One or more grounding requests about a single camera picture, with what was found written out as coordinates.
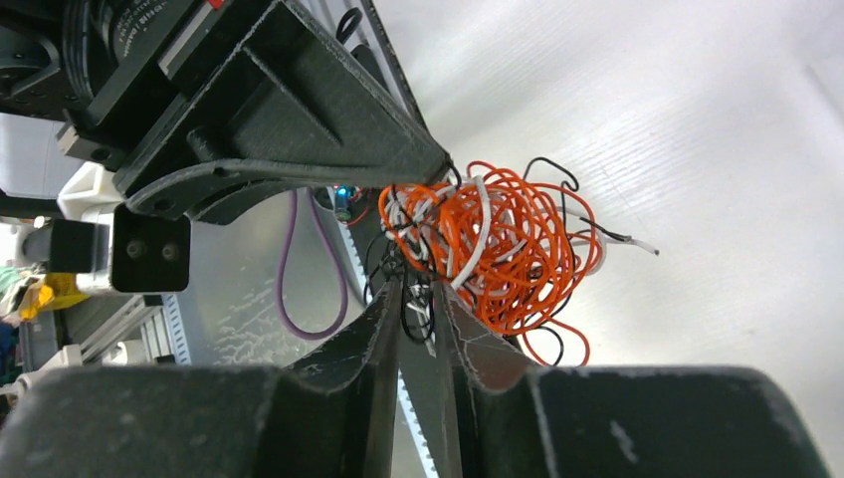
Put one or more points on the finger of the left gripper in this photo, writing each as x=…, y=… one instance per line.
x=210, y=199
x=264, y=94

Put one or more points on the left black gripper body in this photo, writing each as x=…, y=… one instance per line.
x=143, y=86

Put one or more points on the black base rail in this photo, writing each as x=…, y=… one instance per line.
x=372, y=32

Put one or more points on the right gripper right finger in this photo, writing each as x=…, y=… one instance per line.
x=507, y=416

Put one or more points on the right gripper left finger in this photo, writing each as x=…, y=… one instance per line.
x=329, y=414

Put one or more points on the aluminium frame rail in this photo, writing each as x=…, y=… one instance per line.
x=118, y=330

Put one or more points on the white slotted cable duct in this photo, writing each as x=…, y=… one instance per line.
x=411, y=456

